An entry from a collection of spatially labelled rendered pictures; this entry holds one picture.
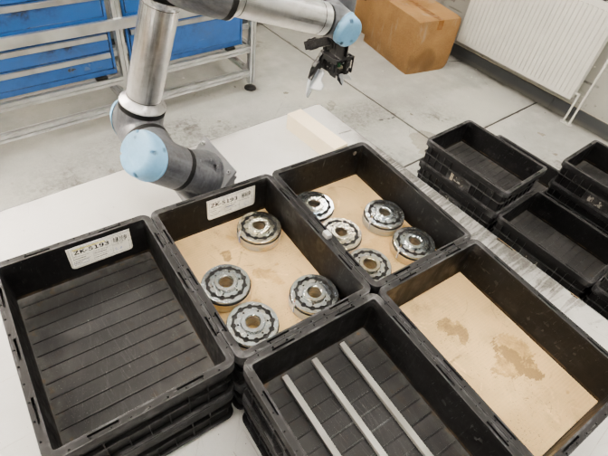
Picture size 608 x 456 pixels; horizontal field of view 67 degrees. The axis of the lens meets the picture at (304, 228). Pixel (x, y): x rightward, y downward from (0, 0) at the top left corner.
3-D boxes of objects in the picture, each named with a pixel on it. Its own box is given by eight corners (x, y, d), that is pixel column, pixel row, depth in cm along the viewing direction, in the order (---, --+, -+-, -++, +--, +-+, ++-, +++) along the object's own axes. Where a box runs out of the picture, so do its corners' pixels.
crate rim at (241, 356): (148, 220, 99) (147, 212, 98) (268, 179, 113) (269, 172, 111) (239, 369, 78) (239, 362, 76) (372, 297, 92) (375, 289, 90)
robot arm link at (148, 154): (171, 199, 119) (126, 186, 108) (153, 166, 126) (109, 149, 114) (199, 166, 115) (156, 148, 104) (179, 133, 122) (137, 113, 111)
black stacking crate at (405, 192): (267, 207, 120) (270, 174, 112) (355, 175, 133) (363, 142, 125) (362, 321, 99) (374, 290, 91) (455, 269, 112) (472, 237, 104)
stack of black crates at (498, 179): (397, 215, 222) (425, 138, 189) (437, 194, 237) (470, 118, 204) (463, 270, 202) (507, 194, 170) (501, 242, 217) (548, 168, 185)
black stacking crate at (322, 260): (155, 249, 106) (148, 214, 98) (266, 208, 120) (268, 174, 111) (238, 392, 85) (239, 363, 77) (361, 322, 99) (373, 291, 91)
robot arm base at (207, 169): (176, 191, 133) (148, 182, 125) (199, 144, 132) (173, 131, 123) (207, 213, 125) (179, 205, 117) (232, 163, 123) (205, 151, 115)
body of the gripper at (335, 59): (333, 80, 135) (340, 40, 127) (314, 68, 139) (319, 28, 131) (351, 74, 139) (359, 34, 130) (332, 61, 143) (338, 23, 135)
